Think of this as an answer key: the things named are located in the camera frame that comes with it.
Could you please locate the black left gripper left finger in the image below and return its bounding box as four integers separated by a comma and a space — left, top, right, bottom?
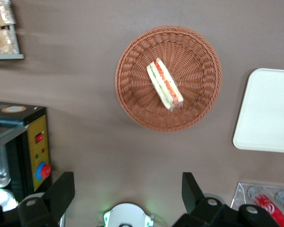
17, 171, 76, 227

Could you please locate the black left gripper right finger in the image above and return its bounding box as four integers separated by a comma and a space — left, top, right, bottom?
172, 172, 231, 227

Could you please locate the brown round wicker basket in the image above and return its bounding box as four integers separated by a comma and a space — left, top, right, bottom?
115, 25, 222, 132

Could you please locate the cream rectangular serving tray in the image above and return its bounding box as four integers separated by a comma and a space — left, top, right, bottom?
232, 68, 284, 154

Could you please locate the plastic-wrapped triangle sandwich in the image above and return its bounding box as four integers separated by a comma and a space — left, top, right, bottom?
146, 57, 184, 112

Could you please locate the black food warmer yellow panel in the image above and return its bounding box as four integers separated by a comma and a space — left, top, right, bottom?
0, 100, 53, 204

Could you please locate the grey snack tray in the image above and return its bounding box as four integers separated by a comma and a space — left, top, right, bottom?
0, 0, 25, 60

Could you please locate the clear acrylic bottle rack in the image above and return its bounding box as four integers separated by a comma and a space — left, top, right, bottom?
230, 182, 284, 227

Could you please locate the clear-wrapped cracker pack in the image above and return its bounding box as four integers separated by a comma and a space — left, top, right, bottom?
0, 26, 18, 54
0, 0, 16, 27

